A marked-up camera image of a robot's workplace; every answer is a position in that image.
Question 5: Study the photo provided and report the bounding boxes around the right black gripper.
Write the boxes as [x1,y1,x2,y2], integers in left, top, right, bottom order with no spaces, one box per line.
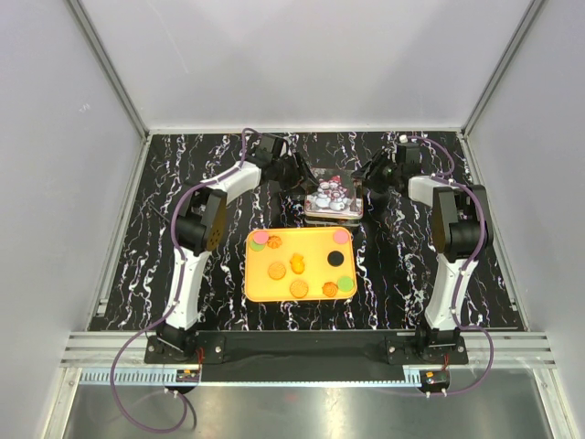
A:
[351,149,401,195]

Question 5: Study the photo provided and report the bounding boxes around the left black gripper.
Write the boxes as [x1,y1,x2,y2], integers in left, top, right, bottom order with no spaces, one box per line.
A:
[272,152,319,197]

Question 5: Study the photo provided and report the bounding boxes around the gold tin lid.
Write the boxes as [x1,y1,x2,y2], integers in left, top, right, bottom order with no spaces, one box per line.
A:
[304,167,364,220]

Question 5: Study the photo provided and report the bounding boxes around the gold cookie tin box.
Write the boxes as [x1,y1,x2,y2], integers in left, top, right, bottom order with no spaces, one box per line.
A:
[304,216,361,229]

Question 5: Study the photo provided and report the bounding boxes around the metal tongs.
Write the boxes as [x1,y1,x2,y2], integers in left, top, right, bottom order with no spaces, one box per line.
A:
[153,208,172,225]

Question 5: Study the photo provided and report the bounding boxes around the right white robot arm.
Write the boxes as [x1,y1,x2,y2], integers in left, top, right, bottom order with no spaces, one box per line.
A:
[353,135,494,363]

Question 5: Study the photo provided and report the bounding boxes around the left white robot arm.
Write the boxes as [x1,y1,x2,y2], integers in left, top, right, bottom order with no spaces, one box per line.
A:
[155,128,316,362]

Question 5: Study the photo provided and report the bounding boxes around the pink cookie right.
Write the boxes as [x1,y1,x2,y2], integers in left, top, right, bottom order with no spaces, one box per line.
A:
[334,230,350,245]

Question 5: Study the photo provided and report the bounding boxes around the pink cookie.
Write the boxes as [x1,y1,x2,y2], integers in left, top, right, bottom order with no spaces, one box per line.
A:
[334,230,350,245]
[253,230,270,245]

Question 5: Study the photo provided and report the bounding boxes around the orange swirl cookie left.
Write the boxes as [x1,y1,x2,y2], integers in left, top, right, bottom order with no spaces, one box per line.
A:
[266,235,282,250]

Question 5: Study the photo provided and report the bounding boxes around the orange swirl cookie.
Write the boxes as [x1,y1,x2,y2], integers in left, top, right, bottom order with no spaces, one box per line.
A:
[266,235,282,250]
[322,282,338,297]

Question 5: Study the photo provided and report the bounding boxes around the pink cookie left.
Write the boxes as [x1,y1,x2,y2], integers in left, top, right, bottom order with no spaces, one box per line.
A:
[253,230,270,245]

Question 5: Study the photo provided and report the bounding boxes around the green cookie left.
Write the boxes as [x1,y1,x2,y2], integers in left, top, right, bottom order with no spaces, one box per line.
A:
[250,241,265,252]

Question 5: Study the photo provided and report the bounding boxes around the green cookie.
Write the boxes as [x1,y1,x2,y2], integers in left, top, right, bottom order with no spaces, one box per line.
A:
[337,276,355,293]
[250,241,265,252]

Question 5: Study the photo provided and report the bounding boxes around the yellow pineapple cookie centre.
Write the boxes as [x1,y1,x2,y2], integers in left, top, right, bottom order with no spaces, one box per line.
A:
[290,253,305,274]

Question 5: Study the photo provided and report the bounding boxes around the yellow plastic tray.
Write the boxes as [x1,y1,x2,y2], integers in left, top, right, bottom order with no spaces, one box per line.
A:
[243,227,357,303]

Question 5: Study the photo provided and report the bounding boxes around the round tan biscuit left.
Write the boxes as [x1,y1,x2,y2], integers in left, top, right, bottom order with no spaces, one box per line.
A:
[268,262,287,280]

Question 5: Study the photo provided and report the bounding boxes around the round tan biscuit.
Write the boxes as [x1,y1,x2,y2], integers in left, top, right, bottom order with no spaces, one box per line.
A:
[289,280,309,299]
[268,262,287,280]

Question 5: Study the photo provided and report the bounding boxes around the green cookie right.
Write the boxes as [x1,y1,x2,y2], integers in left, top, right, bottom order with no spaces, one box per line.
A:
[337,276,355,293]

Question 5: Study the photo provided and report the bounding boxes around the round tan biscuit bottom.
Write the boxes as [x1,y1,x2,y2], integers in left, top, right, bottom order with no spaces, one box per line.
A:
[289,280,309,299]

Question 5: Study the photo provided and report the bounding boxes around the orange swirl cookie bottom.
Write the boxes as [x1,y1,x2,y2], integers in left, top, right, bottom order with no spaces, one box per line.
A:
[322,282,338,297]

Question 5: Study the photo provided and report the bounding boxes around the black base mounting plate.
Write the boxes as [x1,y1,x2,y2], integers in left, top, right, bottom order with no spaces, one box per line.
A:
[144,330,469,387]

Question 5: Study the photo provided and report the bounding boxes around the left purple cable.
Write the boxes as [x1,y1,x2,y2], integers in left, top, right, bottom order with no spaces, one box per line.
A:
[109,127,264,434]

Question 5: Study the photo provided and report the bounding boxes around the purple cable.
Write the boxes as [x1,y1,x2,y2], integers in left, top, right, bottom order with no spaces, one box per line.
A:
[109,127,264,434]
[401,134,495,397]

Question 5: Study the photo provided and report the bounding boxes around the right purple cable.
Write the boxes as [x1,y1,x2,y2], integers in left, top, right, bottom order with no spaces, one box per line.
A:
[401,134,495,397]

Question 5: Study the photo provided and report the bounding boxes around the aluminium frame rail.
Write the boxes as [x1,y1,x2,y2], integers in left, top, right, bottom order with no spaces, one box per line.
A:
[60,332,201,387]

